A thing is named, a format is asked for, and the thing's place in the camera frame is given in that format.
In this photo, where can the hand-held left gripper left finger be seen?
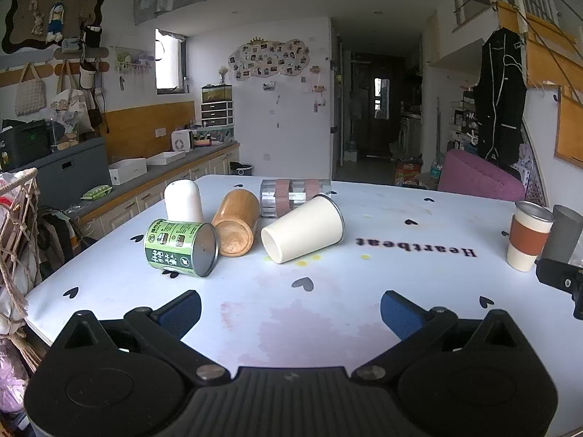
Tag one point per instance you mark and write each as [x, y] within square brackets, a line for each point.
[182, 313]

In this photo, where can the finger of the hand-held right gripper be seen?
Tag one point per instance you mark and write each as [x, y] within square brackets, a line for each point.
[558, 276]

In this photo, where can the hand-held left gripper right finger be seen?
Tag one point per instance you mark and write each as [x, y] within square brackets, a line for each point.
[400, 314]

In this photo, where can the grey cup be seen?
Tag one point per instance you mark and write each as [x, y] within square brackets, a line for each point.
[564, 234]

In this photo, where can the cup with brown sleeve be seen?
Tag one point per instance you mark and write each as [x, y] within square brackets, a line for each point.
[528, 236]

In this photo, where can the wooden cup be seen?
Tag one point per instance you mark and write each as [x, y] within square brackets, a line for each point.
[234, 223]

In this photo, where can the white rounded cup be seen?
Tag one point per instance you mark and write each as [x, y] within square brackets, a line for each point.
[183, 200]

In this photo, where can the cream cup with metal rim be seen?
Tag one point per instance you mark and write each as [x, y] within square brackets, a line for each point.
[303, 236]

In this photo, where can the green printed can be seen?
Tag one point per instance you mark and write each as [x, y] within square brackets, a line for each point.
[180, 248]

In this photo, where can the purple chair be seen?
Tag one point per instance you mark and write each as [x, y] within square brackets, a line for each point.
[478, 176]

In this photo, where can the cream cabinet counter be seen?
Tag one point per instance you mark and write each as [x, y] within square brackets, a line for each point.
[159, 186]

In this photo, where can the cardboard box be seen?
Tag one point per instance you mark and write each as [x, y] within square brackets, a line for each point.
[407, 174]

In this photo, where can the green wipes packet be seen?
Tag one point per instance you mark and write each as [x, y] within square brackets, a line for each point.
[96, 192]

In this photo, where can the white open box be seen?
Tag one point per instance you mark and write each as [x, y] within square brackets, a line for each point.
[127, 170]

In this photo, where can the flat white box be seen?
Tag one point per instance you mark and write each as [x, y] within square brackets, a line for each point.
[166, 158]

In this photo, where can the silver and pink tumbler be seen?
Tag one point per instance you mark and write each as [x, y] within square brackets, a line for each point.
[291, 195]

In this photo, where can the white countertop appliance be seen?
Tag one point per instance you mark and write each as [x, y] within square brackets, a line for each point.
[182, 140]

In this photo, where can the black hanging coat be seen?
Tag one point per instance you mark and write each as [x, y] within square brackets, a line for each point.
[498, 100]

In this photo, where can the grey storage box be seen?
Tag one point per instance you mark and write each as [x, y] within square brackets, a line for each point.
[63, 168]

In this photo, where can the small drawer unit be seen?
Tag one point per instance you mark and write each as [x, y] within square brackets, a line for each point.
[217, 109]

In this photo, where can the printed canvas tote bag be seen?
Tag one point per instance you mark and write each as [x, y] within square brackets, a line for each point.
[69, 102]

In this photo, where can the window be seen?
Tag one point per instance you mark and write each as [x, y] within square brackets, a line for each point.
[168, 61]

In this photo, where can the knitted cream tote bag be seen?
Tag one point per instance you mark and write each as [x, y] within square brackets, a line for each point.
[30, 95]

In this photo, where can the cloud-shaped photo board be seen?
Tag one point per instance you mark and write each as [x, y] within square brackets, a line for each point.
[268, 59]

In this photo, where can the wooden wall panel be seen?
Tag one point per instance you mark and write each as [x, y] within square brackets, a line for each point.
[560, 86]

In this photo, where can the framed wall board with doll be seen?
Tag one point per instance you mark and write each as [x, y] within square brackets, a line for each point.
[50, 13]

